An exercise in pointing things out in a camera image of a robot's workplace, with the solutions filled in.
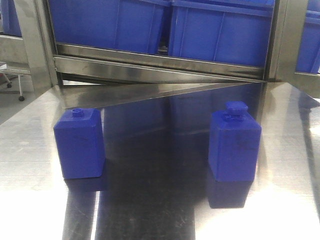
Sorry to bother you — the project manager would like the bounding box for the blue plastic bin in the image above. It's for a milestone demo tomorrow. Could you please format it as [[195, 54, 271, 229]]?
[[168, 0, 273, 68], [48, 0, 171, 55]]

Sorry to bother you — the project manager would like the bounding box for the stainless steel shelf rack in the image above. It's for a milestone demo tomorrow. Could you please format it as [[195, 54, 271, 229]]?
[[0, 0, 320, 111]]

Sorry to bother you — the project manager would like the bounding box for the blue bin far right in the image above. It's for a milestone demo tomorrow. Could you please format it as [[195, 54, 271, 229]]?
[[296, 0, 320, 74]]

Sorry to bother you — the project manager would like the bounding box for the wheeled metal cart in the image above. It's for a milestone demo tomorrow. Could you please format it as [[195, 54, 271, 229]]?
[[0, 61, 31, 102]]

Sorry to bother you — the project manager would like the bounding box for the blue bin far left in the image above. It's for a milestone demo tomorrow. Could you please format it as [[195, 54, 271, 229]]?
[[0, 0, 22, 37]]

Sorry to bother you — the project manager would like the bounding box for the blue plastic bin right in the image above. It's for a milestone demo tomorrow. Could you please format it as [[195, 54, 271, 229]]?
[[168, 0, 273, 68]]

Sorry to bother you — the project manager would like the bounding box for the blue plastic bin left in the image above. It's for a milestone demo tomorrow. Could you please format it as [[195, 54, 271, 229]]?
[[48, 0, 171, 55]]

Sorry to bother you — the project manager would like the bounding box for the blue bottle without cap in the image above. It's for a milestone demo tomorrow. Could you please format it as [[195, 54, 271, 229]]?
[[53, 108, 105, 180]]

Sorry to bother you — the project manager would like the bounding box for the blue bottle with square cap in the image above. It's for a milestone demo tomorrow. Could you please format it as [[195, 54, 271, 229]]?
[[208, 101, 262, 182]]

